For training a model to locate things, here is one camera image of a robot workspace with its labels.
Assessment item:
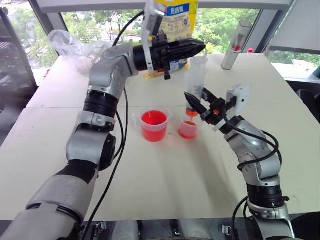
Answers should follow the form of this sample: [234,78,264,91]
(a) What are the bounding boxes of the black rounded chair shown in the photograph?
[284,77,320,115]

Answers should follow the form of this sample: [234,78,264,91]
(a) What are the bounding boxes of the black mesh chair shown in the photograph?
[0,6,39,147]

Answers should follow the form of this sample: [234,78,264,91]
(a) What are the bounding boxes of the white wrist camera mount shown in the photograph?
[212,84,252,132]
[139,0,167,73]

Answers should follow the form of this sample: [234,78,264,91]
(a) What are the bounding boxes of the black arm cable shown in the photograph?
[223,109,284,240]
[81,10,147,240]

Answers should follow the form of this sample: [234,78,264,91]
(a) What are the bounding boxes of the yellow printed bag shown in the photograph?
[143,0,200,81]

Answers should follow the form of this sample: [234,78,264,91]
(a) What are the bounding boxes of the clear crumpled plastic bag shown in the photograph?
[47,29,111,76]

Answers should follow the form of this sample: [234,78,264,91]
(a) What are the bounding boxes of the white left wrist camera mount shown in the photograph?
[139,0,167,73]

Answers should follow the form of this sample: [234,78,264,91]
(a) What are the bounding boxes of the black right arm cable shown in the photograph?
[223,109,284,240]

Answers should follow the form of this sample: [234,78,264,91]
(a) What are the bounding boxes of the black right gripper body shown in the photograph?
[200,96,237,127]

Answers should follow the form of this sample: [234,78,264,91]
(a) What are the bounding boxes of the large clear cup red liquid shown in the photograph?
[132,109,175,143]

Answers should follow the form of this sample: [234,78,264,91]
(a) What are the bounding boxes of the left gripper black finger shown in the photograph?
[171,46,207,64]
[171,38,207,53]

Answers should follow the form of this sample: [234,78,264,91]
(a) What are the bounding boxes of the grey upright tube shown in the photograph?
[221,20,253,71]

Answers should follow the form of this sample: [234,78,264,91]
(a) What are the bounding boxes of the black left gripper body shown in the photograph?
[150,30,176,81]

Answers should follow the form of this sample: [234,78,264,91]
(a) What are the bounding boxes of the clear plastic funnel tube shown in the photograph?
[186,56,210,123]

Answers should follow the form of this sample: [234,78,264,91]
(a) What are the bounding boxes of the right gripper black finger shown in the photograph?
[184,91,208,117]
[202,87,218,104]

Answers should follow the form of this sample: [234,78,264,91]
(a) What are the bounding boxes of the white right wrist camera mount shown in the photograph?
[212,84,252,132]

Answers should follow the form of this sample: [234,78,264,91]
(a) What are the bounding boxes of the small clear cup red liquid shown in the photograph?
[178,120,199,141]

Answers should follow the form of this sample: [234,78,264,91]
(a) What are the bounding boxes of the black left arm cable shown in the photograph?
[81,10,147,240]

